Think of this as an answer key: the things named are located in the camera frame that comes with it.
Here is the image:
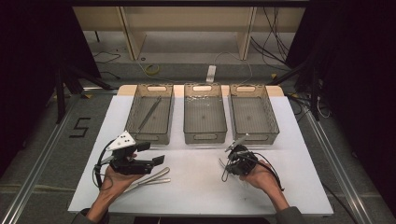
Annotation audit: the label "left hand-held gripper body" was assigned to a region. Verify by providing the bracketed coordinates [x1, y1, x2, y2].
[106, 130, 155, 175]

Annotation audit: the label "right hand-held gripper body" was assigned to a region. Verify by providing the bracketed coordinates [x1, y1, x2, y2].
[224, 133, 260, 177]

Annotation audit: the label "metal fork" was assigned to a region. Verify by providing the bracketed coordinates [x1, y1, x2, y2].
[134, 166, 172, 189]

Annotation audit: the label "grey translucent plastic basket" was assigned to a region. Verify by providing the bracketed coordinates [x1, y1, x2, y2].
[228, 83, 280, 146]
[124, 83, 176, 146]
[182, 82, 228, 145]

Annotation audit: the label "metal tongs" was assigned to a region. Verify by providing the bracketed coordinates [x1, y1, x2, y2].
[136, 96, 163, 134]

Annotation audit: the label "metal chopstick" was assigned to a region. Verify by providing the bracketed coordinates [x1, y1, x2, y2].
[135, 96, 163, 133]

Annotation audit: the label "person's left hand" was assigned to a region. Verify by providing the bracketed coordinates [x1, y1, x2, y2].
[99, 152, 148, 201]

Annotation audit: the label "person's right hand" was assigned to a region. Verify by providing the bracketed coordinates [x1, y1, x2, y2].
[239, 160, 282, 196]

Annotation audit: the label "metal cutlery piece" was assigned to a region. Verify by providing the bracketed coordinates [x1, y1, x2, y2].
[123, 177, 172, 194]

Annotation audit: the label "yellow tape roll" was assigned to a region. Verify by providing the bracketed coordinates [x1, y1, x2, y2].
[145, 63, 162, 76]

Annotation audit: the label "white power strip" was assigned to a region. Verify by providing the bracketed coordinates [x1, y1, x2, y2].
[205, 64, 217, 84]

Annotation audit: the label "black metal stand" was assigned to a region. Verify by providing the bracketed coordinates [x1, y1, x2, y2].
[55, 66, 116, 124]
[267, 59, 322, 122]

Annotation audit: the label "beige wooden desk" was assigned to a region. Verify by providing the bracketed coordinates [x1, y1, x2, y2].
[72, 6, 306, 62]

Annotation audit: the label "black curtain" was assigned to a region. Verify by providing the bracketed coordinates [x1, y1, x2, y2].
[285, 0, 396, 216]
[0, 0, 101, 176]

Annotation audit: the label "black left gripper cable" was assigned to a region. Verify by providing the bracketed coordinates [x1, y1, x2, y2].
[92, 139, 115, 189]

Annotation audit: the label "white power cable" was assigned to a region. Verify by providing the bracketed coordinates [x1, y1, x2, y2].
[214, 50, 254, 86]

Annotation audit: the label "aluminium floor rail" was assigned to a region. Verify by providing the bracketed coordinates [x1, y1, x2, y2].
[0, 92, 85, 224]
[303, 110, 375, 224]

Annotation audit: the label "thin black floor cable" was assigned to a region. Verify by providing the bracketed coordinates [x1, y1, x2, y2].
[92, 50, 121, 80]

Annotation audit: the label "bundle of black cables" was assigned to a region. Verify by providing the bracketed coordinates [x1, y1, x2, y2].
[250, 6, 302, 73]

